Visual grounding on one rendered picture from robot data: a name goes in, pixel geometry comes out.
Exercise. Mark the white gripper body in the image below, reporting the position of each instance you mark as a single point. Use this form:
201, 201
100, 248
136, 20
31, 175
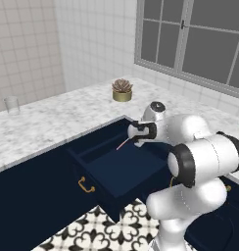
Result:
139, 132

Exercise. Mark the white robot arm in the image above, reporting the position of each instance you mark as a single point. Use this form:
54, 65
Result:
196, 160

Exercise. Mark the pink straw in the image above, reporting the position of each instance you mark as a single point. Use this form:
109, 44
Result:
122, 144

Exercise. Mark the navy blue drawer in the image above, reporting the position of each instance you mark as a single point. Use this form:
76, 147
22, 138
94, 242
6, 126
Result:
124, 170

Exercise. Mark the clear glass cup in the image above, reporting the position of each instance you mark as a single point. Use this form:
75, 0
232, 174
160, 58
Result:
12, 105

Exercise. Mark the succulent in gold pot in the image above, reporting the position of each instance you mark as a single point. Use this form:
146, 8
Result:
122, 90

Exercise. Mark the gold cupboard knob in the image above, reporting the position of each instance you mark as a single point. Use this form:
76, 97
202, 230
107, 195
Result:
228, 188

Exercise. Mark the grey framed window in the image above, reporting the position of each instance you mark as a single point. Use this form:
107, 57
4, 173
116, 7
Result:
196, 39

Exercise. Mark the black window latch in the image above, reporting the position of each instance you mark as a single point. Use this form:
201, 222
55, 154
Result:
182, 25

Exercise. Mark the navy blue cupboard door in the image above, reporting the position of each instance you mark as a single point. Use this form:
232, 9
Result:
219, 222

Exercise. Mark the navy blue cupboard front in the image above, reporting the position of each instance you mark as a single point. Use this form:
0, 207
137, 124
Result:
33, 202

